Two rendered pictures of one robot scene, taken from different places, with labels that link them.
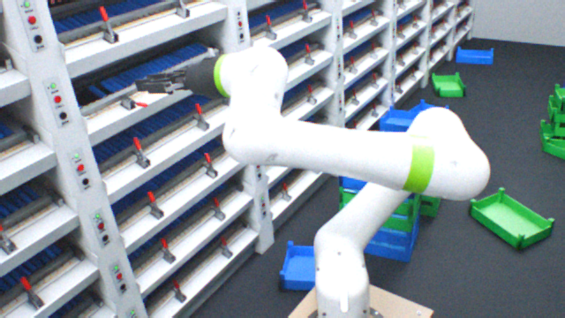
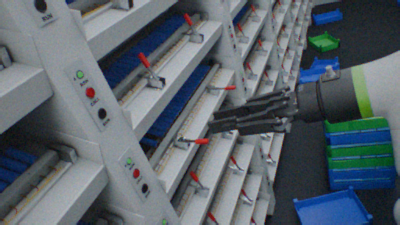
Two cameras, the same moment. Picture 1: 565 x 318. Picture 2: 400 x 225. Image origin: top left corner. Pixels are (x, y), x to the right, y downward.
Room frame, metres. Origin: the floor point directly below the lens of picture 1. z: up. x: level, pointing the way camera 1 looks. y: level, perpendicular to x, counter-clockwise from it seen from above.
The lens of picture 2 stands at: (0.55, 0.40, 1.34)
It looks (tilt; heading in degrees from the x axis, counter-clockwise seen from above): 31 degrees down; 356
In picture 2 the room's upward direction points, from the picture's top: 20 degrees counter-clockwise
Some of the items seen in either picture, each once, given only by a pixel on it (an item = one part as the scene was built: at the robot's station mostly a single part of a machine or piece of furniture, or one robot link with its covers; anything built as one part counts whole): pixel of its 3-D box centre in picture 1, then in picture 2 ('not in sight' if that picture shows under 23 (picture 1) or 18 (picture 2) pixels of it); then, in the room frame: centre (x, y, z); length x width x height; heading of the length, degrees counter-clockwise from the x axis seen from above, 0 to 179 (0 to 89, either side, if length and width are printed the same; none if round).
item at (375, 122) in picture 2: not in sight; (356, 109); (1.57, -0.38, 0.44); 0.30 x 0.20 x 0.08; 63
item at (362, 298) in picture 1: (342, 295); not in sight; (0.82, -0.11, 0.48); 0.16 x 0.13 x 0.19; 176
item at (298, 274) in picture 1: (320, 266); (330, 212); (1.40, -0.10, 0.04); 0.30 x 0.20 x 0.08; 78
